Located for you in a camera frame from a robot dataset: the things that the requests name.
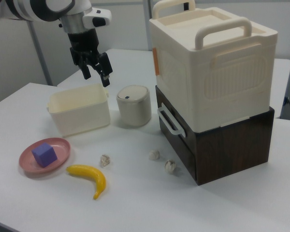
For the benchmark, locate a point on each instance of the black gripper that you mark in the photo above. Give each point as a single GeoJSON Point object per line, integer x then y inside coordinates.
{"type": "Point", "coordinates": [84, 43]}

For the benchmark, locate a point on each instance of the purple foam cube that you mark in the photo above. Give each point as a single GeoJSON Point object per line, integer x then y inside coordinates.
{"type": "Point", "coordinates": [44, 154]}

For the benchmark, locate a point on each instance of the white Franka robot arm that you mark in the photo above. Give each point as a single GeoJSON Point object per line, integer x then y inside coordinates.
{"type": "Point", "coordinates": [26, 7]}

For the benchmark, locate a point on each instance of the cream open plastic bin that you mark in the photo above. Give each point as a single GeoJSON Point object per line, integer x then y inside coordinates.
{"type": "Point", "coordinates": [82, 116]}

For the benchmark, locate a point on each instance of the small beige lidded trash can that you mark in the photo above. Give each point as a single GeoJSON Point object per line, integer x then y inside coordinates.
{"type": "Point", "coordinates": [134, 108]}

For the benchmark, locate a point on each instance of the pink round plate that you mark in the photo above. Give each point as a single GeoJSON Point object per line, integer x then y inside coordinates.
{"type": "Point", "coordinates": [60, 147]}

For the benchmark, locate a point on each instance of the crumpled paper ball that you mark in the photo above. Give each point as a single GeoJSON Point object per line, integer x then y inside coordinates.
{"type": "Point", "coordinates": [170, 166]}
{"type": "Point", "coordinates": [105, 160]}
{"type": "Point", "coordinates": [154, 155]}

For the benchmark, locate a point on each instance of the yellow toy banana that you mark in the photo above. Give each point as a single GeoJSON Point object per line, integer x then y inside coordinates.
{"type": "Point", "coordinates": [91, 172]}

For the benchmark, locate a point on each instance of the dark wooden drawer box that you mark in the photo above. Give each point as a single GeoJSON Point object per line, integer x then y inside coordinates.
{"type": "Point", "coordinates": [232, 149]}

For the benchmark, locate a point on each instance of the grey metal partition post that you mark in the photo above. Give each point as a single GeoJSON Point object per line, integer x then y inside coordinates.
{"type": "Point", "coordinates": [39, 55]}
{"type": "Point", "coordinates": [147, 24]}

